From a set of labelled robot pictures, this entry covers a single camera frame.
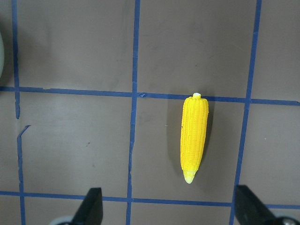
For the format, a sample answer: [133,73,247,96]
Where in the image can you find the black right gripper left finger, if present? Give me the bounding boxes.
[70,187,103,225]

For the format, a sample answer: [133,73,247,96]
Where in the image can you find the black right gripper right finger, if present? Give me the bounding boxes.
[234,184,300,225]

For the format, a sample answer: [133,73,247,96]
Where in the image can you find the yellow corn cob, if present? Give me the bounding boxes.
[180,93,209,184]

